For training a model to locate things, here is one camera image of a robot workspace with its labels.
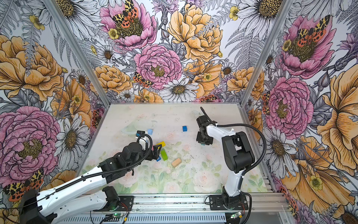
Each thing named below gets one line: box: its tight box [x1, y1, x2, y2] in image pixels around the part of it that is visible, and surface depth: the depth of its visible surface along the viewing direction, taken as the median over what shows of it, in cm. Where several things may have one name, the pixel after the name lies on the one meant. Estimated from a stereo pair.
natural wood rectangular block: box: [171, 157, 182, 168], surface depth 89 cm
